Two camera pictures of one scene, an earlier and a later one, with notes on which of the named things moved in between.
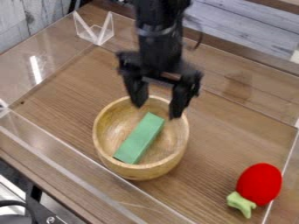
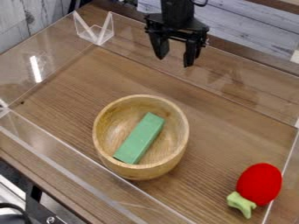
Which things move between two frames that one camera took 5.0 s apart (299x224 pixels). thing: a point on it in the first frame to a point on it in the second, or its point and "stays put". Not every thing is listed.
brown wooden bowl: (114, 126) stays put
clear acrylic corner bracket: (96, 34) stays put
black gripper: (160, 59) to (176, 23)
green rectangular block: (141, 138) stays put
